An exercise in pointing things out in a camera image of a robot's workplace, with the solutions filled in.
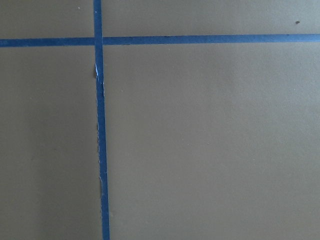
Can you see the brown paper table cover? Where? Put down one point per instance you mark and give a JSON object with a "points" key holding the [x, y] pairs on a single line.
{"points": [[211, 141]]}

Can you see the vertical blue tape line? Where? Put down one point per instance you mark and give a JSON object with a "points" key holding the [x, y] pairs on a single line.
{"points": [[101, 121]]}

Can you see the horizontal blue tape line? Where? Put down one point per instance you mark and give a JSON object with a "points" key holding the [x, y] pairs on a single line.
{"points": [[161, 40]]}

